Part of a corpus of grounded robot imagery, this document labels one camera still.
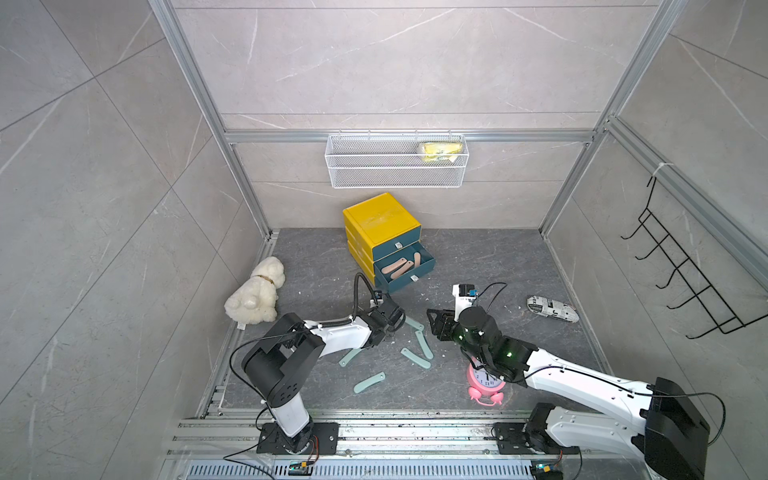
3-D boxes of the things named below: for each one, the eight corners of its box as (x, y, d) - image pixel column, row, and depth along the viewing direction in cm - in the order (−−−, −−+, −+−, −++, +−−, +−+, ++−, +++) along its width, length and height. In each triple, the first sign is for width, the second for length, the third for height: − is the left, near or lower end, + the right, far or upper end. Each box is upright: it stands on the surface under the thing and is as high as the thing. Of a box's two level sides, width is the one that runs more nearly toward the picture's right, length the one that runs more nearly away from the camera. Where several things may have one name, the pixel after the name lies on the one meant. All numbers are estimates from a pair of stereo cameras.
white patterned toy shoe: (525, 311, 99) (529, 306, 96) (526, 299, 102) (530, 293, 99) (573, 326, 95) (578, 320, 93) (572, 313, 99) (578, 307, 96)
